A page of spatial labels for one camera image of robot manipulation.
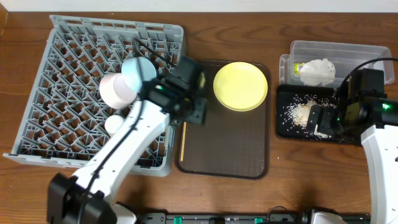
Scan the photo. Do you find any wooden chopstick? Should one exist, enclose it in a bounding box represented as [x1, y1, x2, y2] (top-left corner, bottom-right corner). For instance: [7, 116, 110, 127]
[180, 122, 187, 162]

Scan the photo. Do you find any white paper napkin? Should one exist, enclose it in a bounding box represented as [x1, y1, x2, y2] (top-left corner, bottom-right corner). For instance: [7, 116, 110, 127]
[298, 58, 336, 86]

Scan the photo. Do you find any yellow plate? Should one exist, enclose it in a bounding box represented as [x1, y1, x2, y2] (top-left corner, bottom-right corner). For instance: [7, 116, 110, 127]
[213, 62, 268, 112]

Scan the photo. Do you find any light blue bowl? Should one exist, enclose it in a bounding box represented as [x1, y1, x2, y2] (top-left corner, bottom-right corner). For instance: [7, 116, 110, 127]
[121, 57, 157, 93]

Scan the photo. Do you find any white cup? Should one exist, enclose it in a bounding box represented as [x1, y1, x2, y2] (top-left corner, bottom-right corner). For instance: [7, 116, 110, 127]
[104, 114, 124, 137]

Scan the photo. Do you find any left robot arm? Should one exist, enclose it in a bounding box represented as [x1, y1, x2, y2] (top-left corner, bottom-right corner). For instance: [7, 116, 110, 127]
[47, 79, 208, 223]

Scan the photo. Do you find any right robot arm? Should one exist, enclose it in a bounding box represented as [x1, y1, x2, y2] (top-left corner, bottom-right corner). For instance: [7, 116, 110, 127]
[307, 96, 397, 223]

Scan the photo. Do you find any spilled rice food waste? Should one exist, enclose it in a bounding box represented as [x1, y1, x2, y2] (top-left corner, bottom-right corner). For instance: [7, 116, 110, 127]
[277, 93, 336, 141]

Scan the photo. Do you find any black waste tray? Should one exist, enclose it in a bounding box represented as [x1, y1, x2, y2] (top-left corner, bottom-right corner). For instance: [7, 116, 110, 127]
[275, 84, 364, 145]

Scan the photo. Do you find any brown serving tray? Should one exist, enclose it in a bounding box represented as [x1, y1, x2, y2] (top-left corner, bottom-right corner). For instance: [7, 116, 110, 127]
[175, 58, 271, 180]

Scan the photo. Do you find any clear plastic bin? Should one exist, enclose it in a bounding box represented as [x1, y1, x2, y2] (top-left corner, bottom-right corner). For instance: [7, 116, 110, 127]
[279, 40, 391, 88]

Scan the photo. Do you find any grey plastic dish rack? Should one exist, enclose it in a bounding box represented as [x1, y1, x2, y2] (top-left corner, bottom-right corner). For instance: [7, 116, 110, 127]
[6, 15, 185, 168]

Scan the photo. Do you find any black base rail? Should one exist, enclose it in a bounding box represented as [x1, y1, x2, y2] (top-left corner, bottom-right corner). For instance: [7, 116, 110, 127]
[137, 206, 374, 224]

